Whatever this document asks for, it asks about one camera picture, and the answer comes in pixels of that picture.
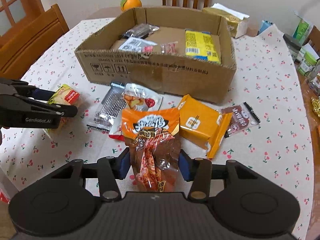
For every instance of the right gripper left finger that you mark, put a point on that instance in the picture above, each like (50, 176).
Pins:
(110, 169)

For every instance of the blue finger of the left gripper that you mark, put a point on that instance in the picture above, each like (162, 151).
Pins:
(28, 94)
(68, 111)

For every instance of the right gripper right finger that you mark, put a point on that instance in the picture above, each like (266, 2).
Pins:
(199, 172)

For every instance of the yellow cracker box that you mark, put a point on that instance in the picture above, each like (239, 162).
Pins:
(65, 95)

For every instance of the orange brown spicy snack bag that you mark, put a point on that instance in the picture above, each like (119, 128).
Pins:
(154, 143)

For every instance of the white barcode snack pouch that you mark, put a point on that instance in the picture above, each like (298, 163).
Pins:
(136, 44)

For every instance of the silver perforated snack packet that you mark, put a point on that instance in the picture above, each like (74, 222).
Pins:
(142, 31)

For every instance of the pink red snack packet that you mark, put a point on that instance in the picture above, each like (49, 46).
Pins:
(169, 48)

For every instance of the yellow blue snack bag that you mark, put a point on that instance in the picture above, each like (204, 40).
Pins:
(200, 45)

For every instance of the orange flat snack packet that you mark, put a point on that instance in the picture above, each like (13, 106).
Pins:
(202, 125)

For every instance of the wooden chair left side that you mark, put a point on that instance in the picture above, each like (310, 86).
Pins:
(18, 54)

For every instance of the dark brown snack packet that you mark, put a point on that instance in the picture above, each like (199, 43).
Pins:
(109, 109)

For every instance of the brown chocolate snack packet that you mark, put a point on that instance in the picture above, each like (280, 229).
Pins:
(243, 118)

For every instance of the white nuts snack pouch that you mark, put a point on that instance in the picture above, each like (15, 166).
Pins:
(137, 98)

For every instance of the open cardboard box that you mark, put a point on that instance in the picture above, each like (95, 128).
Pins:
(178, 74)

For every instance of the orange fruit with leaf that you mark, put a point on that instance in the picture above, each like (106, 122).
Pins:
(129, 4)

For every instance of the gold foil candies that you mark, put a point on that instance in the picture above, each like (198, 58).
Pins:
(315, 102)

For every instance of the gold tissue pack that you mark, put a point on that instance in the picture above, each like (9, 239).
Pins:
(237, 21)

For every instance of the green lid jar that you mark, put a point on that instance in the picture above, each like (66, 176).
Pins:
(307, 64)

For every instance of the green white carton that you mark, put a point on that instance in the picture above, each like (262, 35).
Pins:
(303, 29)

